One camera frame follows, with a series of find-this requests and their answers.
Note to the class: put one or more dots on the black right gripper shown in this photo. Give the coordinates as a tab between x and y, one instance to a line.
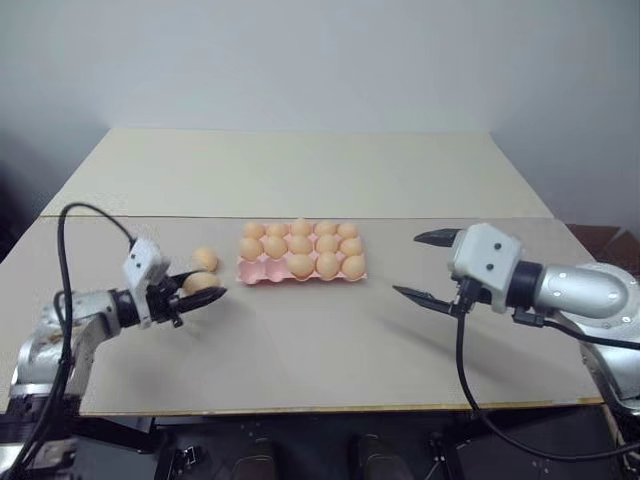
472	295

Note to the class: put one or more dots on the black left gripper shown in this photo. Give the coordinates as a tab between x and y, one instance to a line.
162	302

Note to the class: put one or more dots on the tan egg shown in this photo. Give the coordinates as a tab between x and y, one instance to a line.
327	264
276	230
347	231
274	245
200	282
351	246
205	258
252	230
299	244
300	227
353	265
327	244
326	229
250	246
300	265

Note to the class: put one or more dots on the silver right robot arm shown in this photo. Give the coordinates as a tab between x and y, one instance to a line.
585	290

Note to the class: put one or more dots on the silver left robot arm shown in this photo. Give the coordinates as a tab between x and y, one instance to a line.
75	320

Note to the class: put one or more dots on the pink egg tray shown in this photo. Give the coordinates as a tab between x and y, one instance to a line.
260	274

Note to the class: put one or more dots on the dark rounded shape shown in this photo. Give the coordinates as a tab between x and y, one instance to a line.
371	456
256	457

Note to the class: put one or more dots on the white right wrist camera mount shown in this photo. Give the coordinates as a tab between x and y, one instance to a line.
487	260

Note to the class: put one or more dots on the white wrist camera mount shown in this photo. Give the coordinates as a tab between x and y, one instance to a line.
142	262
487	260

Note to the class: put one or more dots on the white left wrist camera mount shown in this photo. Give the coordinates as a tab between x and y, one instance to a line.
142	262

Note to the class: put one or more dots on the black table frame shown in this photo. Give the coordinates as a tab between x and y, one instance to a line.
125	435

